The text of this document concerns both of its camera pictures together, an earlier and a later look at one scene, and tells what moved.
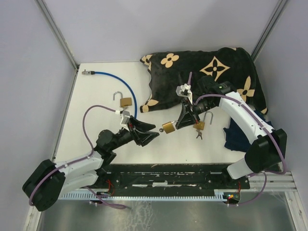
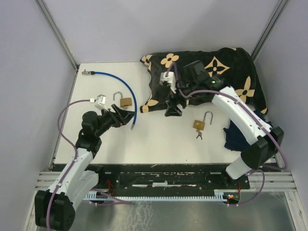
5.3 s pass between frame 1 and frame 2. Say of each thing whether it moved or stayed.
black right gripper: moved
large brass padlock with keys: stayed
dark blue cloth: stayed
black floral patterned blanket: stayed
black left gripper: moved
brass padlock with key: stayed
